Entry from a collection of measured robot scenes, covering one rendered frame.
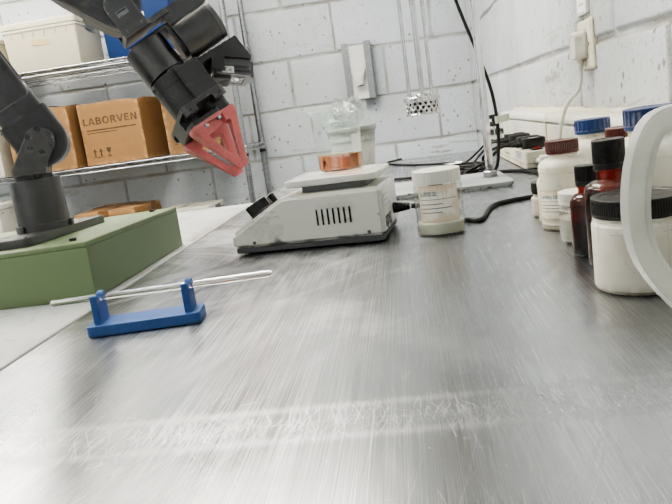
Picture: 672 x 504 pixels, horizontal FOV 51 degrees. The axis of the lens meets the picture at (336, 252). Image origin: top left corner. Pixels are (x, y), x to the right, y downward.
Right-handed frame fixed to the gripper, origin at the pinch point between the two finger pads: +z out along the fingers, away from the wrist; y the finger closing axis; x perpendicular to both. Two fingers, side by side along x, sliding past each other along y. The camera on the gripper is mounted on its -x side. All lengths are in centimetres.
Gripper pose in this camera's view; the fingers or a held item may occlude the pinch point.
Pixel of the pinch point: (238, 165)
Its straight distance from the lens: 93.9
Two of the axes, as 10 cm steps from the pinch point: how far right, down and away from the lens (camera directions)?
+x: -7.1, 5.9, -3.8
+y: -3.4, 2.0, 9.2
